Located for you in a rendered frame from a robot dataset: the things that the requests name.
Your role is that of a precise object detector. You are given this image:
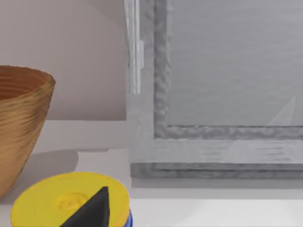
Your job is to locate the woven wooden basket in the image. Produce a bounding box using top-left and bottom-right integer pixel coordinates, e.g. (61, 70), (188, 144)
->
(0, 65), (56, 199)

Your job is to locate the yellow and blue can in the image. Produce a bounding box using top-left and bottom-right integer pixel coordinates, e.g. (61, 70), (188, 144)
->
(10, 172), (134, 227)

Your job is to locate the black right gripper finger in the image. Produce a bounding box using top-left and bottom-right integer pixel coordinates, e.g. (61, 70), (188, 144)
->
(59, 186), (112, 227)

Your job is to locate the grey cabinet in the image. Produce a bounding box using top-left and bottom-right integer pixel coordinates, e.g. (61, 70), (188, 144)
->
(124, 0), (303, 185)

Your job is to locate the grey cabinet door handle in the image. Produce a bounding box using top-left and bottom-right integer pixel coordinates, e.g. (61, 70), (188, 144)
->
(125, 0), (145, 95)

